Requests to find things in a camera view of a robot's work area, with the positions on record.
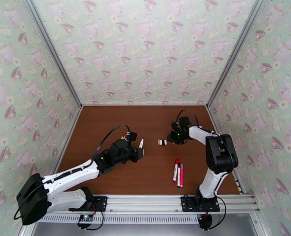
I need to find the small green circuit board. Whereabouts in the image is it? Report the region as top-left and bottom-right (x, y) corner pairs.
(77, 214), (95, 225)

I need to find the round black electronics puck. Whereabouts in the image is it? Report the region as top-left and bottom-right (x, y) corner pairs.
(198, 214), (212, 230)

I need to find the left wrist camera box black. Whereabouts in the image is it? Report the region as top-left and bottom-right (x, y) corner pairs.
(126, 131), (138, 143)

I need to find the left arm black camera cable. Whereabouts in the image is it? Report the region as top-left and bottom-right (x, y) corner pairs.
(92, 124), (131, 161)

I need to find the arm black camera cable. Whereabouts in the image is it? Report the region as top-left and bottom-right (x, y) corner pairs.
(92, 124), (131, 161)
(176, 109), (200, 128)

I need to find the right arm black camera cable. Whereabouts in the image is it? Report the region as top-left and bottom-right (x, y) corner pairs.
(176, 109), (200, 128)

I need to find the aluminium table side rail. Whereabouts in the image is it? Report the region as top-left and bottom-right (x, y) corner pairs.
(207, 107), (245, 195)
(52, 106), (84, 174)

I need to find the aluminium table end rail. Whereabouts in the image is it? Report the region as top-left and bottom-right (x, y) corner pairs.
(82, 103), (208, 107)

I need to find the aluminium mounting rail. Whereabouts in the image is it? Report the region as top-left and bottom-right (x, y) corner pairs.
(30, 194), (261, 214)

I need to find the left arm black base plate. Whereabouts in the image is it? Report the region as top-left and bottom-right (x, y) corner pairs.
(68, 196), (108, 212)

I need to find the slotted grey cable tray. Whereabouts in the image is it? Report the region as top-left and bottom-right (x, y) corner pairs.
(38, 213), (202, 224)

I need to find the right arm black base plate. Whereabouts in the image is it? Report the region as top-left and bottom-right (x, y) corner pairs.
(181, 196), (221, 212)

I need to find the black power wire loop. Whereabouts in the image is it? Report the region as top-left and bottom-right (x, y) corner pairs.
(77, 210), (104, 231)
(208, 196), (227, 230)

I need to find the aluminium corner frame post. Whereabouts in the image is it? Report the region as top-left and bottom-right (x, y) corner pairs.
(21, 0), (84, 108)
(206, 0), (270, 109)

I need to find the aluminium frame leg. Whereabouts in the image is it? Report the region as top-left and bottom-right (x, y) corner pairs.
(17, 223), (38, 236)
(249, 212), (271, 236)

